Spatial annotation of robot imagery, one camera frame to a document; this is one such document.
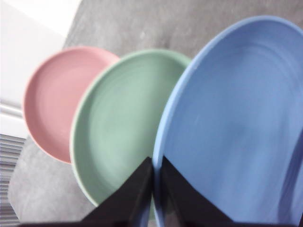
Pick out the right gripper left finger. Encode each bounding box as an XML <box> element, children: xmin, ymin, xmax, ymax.
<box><xmin>78</xmin><ymin>156</ymin><xmax>153</xmax><ymax>227</ymax></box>

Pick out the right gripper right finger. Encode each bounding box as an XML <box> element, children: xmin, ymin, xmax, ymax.
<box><xmin>161</xmin><ymin>156</ymin><xmax>237</xmax><ymax>227</ymax></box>

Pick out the green round plate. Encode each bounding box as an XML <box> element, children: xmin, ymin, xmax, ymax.
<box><xmin>70</xmin><ymin>49</ymin><xmax>194</xmax><ymax>221</ymax></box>

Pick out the blue round plate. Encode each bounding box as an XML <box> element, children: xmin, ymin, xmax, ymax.
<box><xmin>152</xmin><ymin>15</ymin><xmax>303</xmax><ymax>227</ymax></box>

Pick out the pink round plate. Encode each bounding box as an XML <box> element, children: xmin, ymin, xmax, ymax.
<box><xmin>23</xmin><ymin>46</ymin><xmax>122</xmax><ymax>165</ymax></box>

